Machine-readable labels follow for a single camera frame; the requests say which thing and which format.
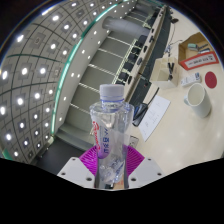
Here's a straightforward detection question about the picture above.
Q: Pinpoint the row of black office chairs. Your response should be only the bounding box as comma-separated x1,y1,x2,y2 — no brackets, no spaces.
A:
116,33,158,86

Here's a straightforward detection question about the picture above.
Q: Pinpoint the clear plastic water bottle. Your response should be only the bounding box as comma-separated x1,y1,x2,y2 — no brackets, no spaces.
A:
89,83,135,185

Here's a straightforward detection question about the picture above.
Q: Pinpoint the white ceramic mug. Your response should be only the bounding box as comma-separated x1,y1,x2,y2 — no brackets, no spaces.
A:
183,82,212,119

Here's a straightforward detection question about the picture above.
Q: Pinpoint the black desk bag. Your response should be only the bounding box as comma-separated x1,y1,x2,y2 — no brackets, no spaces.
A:
132,102,149,127

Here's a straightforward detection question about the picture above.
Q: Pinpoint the white printed paper sheet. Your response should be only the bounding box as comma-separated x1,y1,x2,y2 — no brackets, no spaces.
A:
138,95,172,142

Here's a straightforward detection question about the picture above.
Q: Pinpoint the small open white box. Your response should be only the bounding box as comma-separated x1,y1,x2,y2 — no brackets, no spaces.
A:
149,56,179,90

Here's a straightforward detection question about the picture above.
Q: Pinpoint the small white pack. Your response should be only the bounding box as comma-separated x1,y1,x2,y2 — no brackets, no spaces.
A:
180,72,202,88

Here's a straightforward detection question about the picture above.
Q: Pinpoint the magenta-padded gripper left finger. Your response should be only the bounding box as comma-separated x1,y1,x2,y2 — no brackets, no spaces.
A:
57,144,101,190

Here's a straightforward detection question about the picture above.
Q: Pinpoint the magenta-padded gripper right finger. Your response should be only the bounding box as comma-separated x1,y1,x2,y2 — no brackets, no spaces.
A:
123,143,165,190

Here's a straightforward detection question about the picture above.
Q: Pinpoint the flat round red coaster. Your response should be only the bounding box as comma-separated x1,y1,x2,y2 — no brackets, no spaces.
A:
204,70,218,90

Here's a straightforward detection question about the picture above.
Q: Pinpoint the brown cardboard box red flap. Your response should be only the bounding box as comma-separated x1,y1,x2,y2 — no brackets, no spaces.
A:
177,32,220,71

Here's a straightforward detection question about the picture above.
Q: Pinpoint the group of round ceiling lights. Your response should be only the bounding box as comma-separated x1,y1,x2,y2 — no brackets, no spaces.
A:
0,0,134,161

